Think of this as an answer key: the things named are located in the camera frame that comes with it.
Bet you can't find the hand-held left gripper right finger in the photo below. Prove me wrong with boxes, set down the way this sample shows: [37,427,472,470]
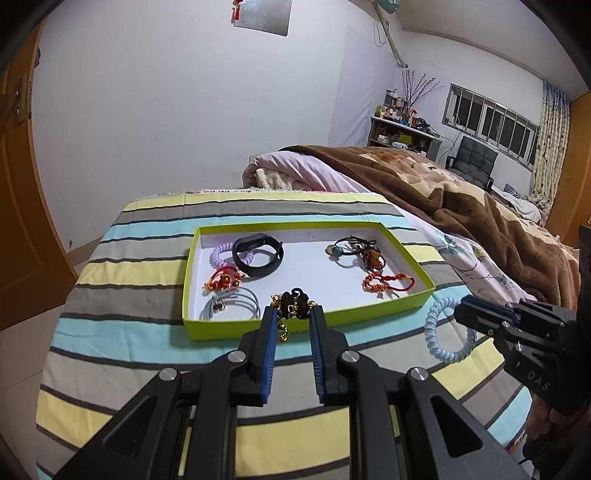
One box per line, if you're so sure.
[308,305,532,480]

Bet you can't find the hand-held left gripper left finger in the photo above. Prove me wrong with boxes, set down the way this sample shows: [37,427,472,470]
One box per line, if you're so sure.
[53,305,282,480]

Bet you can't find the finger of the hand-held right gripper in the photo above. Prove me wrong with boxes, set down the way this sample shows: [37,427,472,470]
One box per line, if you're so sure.
[454,304,506,335]
[461,296,525,321]

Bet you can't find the light blue coil hair tie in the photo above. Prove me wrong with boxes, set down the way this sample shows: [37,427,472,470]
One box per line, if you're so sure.
[425,296,478,365]

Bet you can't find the black bracelet with gold bells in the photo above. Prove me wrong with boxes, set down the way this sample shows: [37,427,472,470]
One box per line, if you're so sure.
[269,287,319,344]

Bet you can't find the grey hair tie with bell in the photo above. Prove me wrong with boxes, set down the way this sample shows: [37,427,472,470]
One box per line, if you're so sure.
[200,288,262,321]

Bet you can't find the green shallow cardboard box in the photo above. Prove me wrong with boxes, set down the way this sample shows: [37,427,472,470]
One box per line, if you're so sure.
[181,220,435,342]

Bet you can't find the red knotted bracelet gold beads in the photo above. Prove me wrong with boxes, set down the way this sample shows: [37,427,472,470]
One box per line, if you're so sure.
[203,267,245,294]

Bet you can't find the orange red cord bracelet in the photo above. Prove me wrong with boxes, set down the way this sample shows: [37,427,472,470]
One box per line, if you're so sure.
[362,271,416,298]

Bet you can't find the dark hair tie with beads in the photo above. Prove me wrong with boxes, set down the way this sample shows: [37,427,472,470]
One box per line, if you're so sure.
[327,235,377,268]

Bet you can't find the black wristband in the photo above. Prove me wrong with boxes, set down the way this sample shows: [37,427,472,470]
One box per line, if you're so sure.
[232,235,284,278]

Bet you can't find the purple coil hair tie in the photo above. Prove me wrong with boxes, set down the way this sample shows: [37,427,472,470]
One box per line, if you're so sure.
[210,241,241,271]

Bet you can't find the person's right hand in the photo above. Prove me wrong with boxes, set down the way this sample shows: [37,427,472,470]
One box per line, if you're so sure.
[525,390,591,459]

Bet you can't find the floral pink bedsheet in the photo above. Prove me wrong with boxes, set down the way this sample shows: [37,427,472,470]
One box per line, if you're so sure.
[416,220,534,303]

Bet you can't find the grey white cloth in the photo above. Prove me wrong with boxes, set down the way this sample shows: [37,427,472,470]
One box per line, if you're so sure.
[493,184,546,223]

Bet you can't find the brown fleece blanket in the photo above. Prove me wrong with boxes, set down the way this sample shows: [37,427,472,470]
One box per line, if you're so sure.
[277,145,583,311]

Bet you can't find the black padded chair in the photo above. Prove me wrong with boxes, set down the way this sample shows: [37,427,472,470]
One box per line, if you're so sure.
[445,136,500,190]

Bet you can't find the orange wooden wardrobe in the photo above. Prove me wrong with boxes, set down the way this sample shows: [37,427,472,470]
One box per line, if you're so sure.
[547,88,591,251]

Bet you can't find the patterned curtain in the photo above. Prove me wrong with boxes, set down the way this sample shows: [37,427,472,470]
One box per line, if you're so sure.
[531,80,571,220]

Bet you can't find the barred window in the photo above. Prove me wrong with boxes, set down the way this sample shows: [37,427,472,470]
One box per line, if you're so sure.
[442,84,541,169]

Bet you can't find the pink quilt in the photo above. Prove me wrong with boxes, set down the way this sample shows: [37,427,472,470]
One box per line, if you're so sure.
[242,150,370,192]

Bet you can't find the white shelf unit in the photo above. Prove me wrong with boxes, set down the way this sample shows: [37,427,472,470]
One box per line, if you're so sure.
[368,115,444,162]

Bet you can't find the clutter of bottles on shelf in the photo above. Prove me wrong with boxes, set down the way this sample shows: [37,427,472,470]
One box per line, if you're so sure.
[376,88,437,136]

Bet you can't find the decorative flower branches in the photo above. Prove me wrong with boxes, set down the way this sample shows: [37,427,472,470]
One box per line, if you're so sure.
[401,69,445,110]

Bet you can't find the wooden door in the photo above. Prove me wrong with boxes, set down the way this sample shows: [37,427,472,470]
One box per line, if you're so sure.
[0,18,79,330]

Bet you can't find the wall pipe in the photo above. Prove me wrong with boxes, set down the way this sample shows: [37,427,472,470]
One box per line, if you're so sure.
[376,7,410,68]

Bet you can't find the silver wall panel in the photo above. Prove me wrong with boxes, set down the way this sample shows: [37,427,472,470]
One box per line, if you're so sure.
[233,0,293,37]

